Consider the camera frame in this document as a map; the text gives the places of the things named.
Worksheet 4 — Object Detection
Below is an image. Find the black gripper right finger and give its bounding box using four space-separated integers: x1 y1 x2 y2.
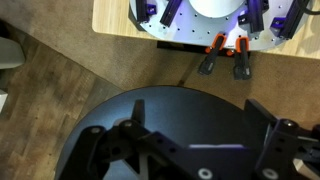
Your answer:
244 98 320 180

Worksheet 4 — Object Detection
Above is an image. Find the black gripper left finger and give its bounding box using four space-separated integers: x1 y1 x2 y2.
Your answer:
59 99 201 180

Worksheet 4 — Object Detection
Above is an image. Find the round black table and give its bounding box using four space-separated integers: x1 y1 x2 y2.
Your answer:
54 85 278 180

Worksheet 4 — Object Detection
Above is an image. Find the orange black bar clamp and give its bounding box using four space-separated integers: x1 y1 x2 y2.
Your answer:
232 36 253 81
198 32 228 76

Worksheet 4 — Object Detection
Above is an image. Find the wooden workbench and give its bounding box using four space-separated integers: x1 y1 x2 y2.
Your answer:
92 0 320 60

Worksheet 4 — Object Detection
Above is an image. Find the white trash bin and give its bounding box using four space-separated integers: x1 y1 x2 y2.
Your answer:
0 36 26 70

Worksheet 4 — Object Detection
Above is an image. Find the black mounting bracket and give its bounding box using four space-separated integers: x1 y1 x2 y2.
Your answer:
159 0 184 28
134 0 158 24
270 0 313 41
237 0 270 35

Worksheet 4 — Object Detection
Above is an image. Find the round metal base plate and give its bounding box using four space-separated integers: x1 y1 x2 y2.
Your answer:
129 0 314 52

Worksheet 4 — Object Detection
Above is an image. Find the black base cable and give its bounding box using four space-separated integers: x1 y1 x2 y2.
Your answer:
298 0 320 16

